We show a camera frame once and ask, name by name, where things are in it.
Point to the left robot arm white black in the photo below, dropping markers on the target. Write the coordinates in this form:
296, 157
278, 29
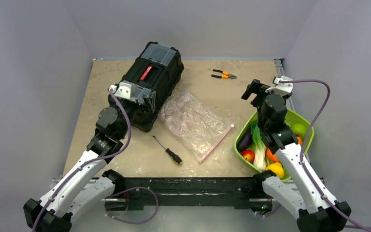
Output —
70, 197

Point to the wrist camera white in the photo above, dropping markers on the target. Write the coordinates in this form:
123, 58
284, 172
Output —
124, 90
283, 86

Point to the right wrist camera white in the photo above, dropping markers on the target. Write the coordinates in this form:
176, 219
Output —
283, 86

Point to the yellow black screwdriver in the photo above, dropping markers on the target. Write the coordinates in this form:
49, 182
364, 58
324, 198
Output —
173, 155

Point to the black toolbox red handle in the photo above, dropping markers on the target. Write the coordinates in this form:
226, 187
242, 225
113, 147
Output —
157, 70

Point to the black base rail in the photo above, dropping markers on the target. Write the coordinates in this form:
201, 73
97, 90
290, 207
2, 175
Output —
135, 193

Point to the orange black pliers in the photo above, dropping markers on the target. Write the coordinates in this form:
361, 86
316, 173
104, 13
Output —
223, 75

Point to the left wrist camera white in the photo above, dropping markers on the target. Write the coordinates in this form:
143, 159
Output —
124, 90

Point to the yellow bell pepper toy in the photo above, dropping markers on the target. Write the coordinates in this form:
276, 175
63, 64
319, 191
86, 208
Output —
276, 168

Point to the green bok choy toy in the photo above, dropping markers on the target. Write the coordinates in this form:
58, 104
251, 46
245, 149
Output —
259, 147

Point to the green apple toy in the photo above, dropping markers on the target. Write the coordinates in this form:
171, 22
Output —
299, 130

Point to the red apple toy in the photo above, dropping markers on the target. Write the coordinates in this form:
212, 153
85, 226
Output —
248, 155

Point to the green plastic basin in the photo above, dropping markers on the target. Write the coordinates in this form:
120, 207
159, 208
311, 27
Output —
290, 118

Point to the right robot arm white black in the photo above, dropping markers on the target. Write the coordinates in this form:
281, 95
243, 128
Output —
313, 206

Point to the orange tangerine toy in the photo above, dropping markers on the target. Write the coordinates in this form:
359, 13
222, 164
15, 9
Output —
271, 156

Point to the clear zip top bag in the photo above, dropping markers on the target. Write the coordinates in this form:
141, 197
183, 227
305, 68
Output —
197, 126

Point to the orange mango toy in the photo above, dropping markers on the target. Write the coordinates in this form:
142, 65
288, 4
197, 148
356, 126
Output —
299, 140

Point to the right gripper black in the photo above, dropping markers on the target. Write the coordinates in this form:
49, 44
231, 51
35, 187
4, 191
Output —
257, 91

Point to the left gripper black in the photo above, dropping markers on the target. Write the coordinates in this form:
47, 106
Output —
141, 108

